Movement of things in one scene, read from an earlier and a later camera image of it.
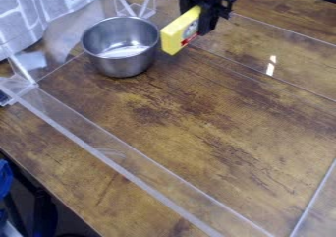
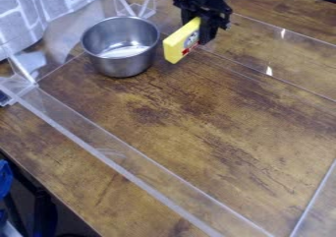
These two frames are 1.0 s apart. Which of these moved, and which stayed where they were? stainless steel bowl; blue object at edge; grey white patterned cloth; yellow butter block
Moved: yellow butter block
Stayed: stainless steel bowl; blue object at edge; grey white patterned cloth
